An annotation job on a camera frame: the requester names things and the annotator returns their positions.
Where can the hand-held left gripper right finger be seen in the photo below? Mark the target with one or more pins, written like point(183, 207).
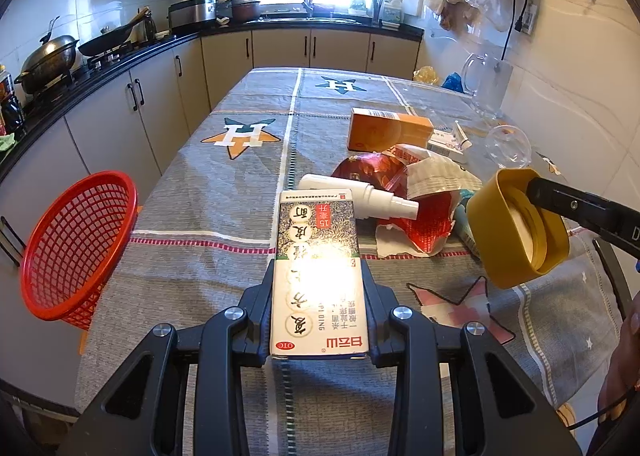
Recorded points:
point(377, 306)

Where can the small white cardboard box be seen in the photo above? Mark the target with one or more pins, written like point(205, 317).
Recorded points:
point(445, 145)

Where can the yellow plastic jar cap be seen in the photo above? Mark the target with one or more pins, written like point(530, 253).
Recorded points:
point(495, 236)

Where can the silver rice cooker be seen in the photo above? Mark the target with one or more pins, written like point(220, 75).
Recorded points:
point(192, 14)

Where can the red foil snack bag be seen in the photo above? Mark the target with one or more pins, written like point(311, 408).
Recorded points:
point(425, 228)

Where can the black frying pan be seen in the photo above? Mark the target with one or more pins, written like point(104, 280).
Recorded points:
point(102, 44)

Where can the cluster of sauce bottles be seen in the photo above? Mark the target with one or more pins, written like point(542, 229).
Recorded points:
point(11, 111)

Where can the red plastic mesh basket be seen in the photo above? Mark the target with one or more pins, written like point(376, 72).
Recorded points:
point(60, 236)

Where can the brown cooking pot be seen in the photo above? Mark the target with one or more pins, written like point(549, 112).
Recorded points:
point(245, 11)

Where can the green cloth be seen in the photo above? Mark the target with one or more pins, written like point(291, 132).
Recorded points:
point(6, 142)

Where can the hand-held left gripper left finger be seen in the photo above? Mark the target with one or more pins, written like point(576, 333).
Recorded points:
point(257, 306)

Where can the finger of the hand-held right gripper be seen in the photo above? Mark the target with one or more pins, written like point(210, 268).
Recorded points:
point(590, 211)

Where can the blue plastic bag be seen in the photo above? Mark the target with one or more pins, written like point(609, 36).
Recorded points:
point(454, 82)

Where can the crumpled white paper wrapper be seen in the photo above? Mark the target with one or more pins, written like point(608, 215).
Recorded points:
point(440, 176)

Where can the white teal tube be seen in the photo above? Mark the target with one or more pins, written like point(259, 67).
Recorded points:
point(465, 231)

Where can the grey star printed tablecloth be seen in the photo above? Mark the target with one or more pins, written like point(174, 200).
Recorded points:
point(200, 216)

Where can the white spray bottle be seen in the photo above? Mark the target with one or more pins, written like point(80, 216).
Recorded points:
point(350, 188)

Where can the white green patterned medicine box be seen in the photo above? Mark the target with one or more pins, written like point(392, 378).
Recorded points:
point(315, 256)

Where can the white ointment tube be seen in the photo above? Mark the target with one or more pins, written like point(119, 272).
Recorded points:
point(462, 136)

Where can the steel wok with lid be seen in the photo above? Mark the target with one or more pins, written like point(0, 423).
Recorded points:
point(47, 59)

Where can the clear glass pitcher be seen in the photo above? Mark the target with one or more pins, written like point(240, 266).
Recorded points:
point(487, 86)

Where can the orange cardboard box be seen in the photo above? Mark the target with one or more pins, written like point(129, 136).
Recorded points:
point(385, 134)

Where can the person's right forearm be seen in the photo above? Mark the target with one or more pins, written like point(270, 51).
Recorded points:
point(627, 366)

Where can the black kitchen countertop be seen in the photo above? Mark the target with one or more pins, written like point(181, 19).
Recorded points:
point(165, 42)

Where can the orange snack pieces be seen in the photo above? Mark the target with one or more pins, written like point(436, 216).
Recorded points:
point(426, 75)

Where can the beige lower kitchen cabinets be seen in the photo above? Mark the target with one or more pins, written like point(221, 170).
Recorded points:
point(165, 86)

